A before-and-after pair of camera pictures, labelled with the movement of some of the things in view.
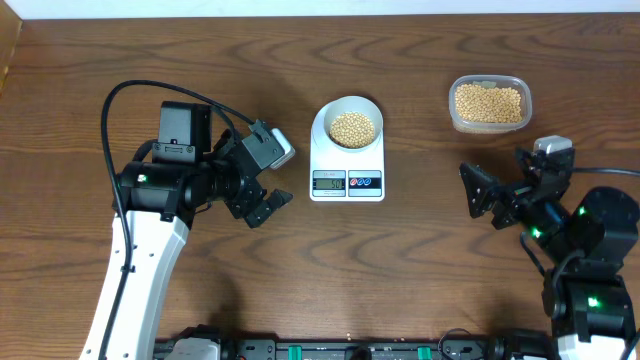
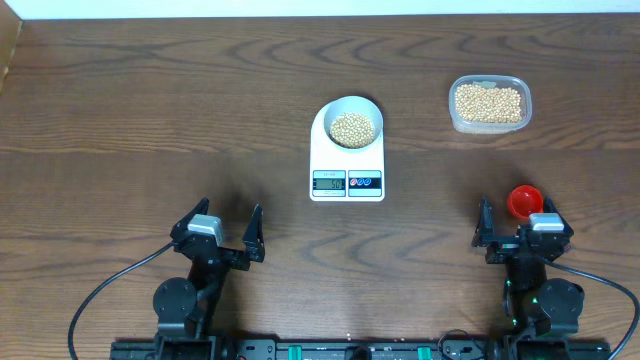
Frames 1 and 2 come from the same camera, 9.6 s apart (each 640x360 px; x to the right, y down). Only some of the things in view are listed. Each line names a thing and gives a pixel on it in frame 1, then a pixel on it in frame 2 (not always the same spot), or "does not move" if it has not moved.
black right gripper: x=512 y=197 → x=502 y=248
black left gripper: x=241 y=203 → x=253 y=249
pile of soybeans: x=482 y=104 does not move
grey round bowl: x=353 y=122 does not move
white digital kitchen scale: x=339 y=175 does not move
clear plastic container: x=487 y=104 does not move
